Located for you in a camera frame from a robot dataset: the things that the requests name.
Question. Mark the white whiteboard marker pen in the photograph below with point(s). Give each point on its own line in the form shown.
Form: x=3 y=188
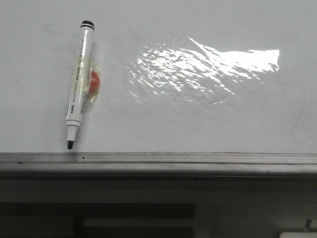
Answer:
x=80 y=81

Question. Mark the white whiteboard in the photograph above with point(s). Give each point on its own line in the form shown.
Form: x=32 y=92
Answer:
x=176 y=75

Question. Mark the white box bottom right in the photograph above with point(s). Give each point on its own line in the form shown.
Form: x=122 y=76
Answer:
x=287 y=234

